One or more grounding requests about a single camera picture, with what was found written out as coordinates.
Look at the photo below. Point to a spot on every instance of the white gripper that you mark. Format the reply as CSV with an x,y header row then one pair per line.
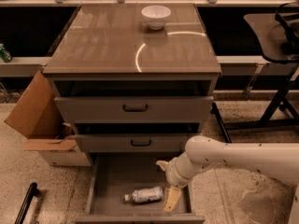
x,y
172,173

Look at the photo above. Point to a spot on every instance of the clear plastic water bottle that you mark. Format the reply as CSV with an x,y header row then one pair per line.
x,y
145,195

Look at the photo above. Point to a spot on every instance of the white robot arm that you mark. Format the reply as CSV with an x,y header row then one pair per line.
x,y
277,160

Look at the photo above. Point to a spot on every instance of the middle grey drawer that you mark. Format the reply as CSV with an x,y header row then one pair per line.
x,y
141,142

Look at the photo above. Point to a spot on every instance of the grey drawer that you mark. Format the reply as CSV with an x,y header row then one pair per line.
x,y
134,109
141,142
117,174

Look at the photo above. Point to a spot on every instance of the bottom grey drawer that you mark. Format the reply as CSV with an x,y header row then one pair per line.
x,y
117,174

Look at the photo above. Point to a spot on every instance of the grey drawer cabinet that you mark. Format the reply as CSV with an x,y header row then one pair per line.
x,y
108,51

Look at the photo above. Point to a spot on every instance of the top grey drawer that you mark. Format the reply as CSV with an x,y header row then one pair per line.
x,y
134,109

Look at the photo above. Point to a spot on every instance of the green bottle on shelf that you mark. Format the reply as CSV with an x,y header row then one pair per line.
x,y
5,54

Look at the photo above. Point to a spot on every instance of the black bar lower left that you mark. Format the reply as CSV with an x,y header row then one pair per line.
x,y
30,194

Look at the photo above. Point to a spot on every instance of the open cardboard box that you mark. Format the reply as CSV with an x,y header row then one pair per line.
x,y
37,118

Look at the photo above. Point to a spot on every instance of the white ceramic bowl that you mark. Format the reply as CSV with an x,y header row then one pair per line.
x,y
155,16

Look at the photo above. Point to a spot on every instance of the black stand with table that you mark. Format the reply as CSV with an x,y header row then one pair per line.
x,y
278,35

